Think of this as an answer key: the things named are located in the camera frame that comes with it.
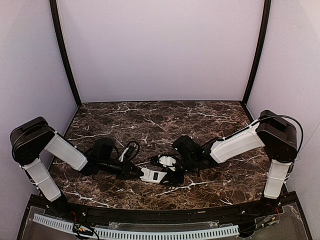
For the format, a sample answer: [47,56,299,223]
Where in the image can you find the white remote control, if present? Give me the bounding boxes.
[139,167,167,184]

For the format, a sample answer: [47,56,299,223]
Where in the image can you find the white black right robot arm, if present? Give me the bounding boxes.
[160,110,304,200]

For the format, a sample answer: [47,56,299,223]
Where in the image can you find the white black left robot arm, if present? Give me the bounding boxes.
[10,116,144,202]

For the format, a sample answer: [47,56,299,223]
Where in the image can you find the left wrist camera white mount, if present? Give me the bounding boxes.
[118,141,140,162]

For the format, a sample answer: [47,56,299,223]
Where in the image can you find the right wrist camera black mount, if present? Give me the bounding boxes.
[150,154,179,168]

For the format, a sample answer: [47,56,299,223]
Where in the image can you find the black front rail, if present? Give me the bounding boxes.
[29,191,301,226]

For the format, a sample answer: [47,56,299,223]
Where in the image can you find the white slotted cable duct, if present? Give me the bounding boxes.
[32,213,240,240]

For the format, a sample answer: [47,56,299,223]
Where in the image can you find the black corner frame post left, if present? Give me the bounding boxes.
[49,0,82,108]

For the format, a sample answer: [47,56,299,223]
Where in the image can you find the black corner frame post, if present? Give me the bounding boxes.
[49,0,82,108]
[242,0,272,106]

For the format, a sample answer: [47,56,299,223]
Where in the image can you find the black corner frame post right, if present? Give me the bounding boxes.
[242,0,272,106]

